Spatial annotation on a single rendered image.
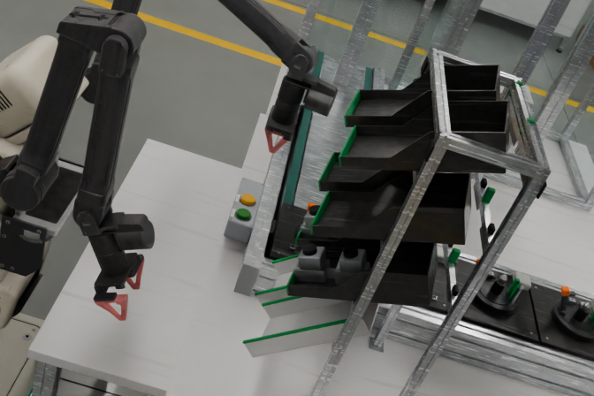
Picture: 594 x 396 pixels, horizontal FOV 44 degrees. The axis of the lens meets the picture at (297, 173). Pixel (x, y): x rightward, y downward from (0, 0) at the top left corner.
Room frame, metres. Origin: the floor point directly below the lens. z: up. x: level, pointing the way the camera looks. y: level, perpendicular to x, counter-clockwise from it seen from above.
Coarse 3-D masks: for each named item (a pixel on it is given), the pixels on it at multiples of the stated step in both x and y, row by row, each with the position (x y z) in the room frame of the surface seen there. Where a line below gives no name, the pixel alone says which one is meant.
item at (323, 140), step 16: (304, 112) 2.27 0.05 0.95; (304, 128) 2.17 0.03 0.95; (320, 128) 2.26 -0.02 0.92; (336, 128) 2.30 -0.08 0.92; (304, 144) 2.07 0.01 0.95; (320, 144) 2.16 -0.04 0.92; (336, 144) 2.20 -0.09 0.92; (304, 160) 2.03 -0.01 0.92; (320, 160) 2.06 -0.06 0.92; (288, 176) 1.87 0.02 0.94; (304, 176) 1.94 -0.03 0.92; (320, 176) 1.97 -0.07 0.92; (288, 192) 1.79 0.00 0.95; (304, 192) 1.86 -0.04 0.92; (320, 192) 1.89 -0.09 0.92; (304, 208) 1.78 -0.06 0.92; (272, 240) 1.57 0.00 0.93
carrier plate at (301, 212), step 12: (288, 204) 1.70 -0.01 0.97; (288, 216) 1.64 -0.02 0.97; (300, 216) 1.66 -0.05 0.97; (276, 228) 1.58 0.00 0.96; (288, 228) 1.59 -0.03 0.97; (276, 240) 1.52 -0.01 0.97; (288, 240) 1.54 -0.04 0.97; (276, 252) 1.48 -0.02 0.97; (288, 252) 1.50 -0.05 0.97; (300, 252) 1.51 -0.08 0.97
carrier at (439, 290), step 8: (440, 248) 1.72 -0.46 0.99; (440, 256) 1.69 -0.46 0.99; (440, 264) 1.68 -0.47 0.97; (440, 272) 1.65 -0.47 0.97; (440, 280) 1.61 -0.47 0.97; (440, 288) 1.58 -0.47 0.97; (440, 296) 1.55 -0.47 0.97; (432, 304) 1.50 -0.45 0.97; (440, 304) 1.52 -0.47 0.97; (440, 312) 1.50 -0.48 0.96
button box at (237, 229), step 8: (240, 184) 1.72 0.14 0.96; (248, 184) 1.73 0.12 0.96; (256, 184) 1.75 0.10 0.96; (240, 192) 1.68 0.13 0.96; (248, 192) 1.70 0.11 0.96; (256, 192) 1.71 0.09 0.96; (240, 200) 1.65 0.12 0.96; (256, 200) 1.68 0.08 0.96; (232, 208) 1.60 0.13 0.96; (240, 208) 1.62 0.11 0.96; (248, 208) 1.63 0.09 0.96; (256, 208) 1.64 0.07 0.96; (232, 216) 1.57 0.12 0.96; (232, 224) 1.55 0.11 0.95; (240, 224) 1.55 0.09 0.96; (248, 224) 1.56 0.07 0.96; (224, 232) 1.55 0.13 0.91; (232, 232) 1.55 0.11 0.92; (240, 232) 1.55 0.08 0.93; (248, 232) 1.55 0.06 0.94; (240, 240) 1.55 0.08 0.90
